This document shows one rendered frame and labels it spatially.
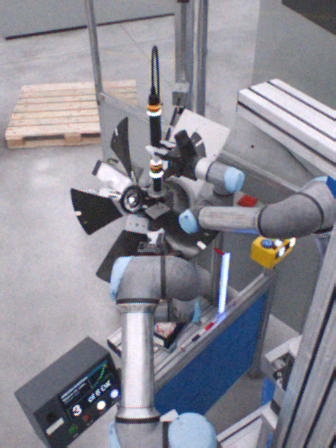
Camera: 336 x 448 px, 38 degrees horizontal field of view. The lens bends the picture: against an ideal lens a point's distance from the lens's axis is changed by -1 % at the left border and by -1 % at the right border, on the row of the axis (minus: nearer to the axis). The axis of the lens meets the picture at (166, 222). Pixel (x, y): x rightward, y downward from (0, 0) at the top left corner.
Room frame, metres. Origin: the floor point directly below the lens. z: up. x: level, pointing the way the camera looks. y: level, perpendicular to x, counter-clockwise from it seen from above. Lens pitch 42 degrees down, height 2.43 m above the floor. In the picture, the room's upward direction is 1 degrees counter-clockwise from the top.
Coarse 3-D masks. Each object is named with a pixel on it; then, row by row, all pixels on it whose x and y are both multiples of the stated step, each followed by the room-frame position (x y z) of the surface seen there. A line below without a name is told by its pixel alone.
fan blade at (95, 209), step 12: (72, 192) 1.66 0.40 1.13; (84, 192) 1.63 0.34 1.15; (72, 204) 1.65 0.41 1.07; (84, 204) 1.61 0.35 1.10; (96, 204) 1.59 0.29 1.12; (108, 204) 1.56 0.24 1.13; (84, 216) 1.61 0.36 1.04; (96, 216) 1.58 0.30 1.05; (108, 216) 1.57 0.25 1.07; (120, 216) 1.55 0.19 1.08; (84, 228) 1.60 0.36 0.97; (96, 228) 1.58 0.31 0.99
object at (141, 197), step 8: (128, 192) 1.51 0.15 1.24; (136, 192) 1.50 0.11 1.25; (144, 192) 1.49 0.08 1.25; (120, 200) 1.50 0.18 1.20; (128, 200) 1.50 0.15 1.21; (136, 200) 1.47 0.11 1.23; (144, 200) 1.46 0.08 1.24; (152, 200) 1.49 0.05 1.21; (160, 200) 1.52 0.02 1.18; (128, 208) 1.47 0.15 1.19; (136, 208) 1.45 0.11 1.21; (144, 208) 1.45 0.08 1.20; (144, 216) 1.51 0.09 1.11
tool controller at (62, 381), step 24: (72, 360) 0.76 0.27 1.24; (96, 360) 0.74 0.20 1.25; (24, 384) 0.69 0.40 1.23; (48, 384) 0.68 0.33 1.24; (72, 384) 0.68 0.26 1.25; (96, 384) 0.71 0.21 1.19; (120, 384) 0.74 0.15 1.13; (24, 408) 0.63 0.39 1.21; (48, 408) 0.62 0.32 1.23; (96, 408) 0.68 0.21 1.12; (48, 432) 0.58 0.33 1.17
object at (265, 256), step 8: (256, 240) 1.39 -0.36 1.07; (272, 240) 1.39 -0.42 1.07; (288, 240) 1.39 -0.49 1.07; (256, 248) 1.36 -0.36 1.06; (264, 248) 1.34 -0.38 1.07; (280, 248) 1.35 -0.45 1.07; (288, 248) 1.40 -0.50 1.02; (256, 256) 1.36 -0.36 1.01; (264, 256) 1.33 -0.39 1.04; (272, 256) 1.31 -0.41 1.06; (280, 256) 1.36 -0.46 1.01; (264, 264) 1.33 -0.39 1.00; (272, 264) 1.32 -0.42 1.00
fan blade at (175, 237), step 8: (160, 216) 1.41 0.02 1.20; (168, 216) 1.41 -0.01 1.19; (176, 216) 1.42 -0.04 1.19; (160, 224) 1.37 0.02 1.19; (168, 224) 1.37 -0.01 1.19; (176, 224) 1.37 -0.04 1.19; (168, 232) 1.33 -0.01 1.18; (176, 232) 1.33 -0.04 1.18; (184, 232) 1.33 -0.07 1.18; (200, 232) 1.33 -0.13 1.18; (208, 232) 1.33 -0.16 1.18; (216, 232) 1.32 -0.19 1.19; (168, 240) 1.30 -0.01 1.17; (176, 240) 1.30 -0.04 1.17; (184, 240) 1.29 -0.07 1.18; (192, 240) 1.29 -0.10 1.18; (200, 240) 1.29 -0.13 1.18; (208, 240) 1.29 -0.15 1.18; (176, 248) 1.26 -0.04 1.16; (184, 248) 1.26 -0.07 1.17; (192, 248) 1.26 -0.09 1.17; (200, 248) 1.26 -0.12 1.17; (184, 256) 1.23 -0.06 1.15; (192, 256) 1.23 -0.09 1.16
